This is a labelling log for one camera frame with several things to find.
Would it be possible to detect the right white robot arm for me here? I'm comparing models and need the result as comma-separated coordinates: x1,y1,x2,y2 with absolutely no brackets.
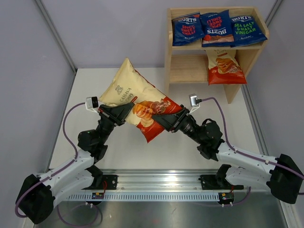
152,107,304,204

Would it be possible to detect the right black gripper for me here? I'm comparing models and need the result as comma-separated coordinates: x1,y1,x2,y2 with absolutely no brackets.
152,104,204,144

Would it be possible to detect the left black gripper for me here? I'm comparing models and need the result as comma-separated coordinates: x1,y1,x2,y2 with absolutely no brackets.
96,103,136,145

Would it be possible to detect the wooden two-tier shelf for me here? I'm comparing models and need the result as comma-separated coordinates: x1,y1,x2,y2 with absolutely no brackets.
164,6,269,104

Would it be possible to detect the cream orange cassava chips bag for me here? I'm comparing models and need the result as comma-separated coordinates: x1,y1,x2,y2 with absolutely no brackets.
206,49,247,85

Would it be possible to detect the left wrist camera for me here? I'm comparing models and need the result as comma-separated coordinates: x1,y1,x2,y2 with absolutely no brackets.
85,96,99,113

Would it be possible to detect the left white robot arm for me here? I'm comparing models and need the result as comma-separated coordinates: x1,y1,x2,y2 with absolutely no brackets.
15,103,134,224

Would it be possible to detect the blue Burts chilli bag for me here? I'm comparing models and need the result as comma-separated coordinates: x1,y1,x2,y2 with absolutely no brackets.
172,12,205,46
200,9,234,47

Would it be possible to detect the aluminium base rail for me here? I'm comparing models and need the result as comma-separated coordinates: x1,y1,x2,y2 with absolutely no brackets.
30,168,285,202

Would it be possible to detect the blue Burts sea salt bag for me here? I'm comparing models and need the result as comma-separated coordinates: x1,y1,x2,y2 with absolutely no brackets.
230,15,267,48

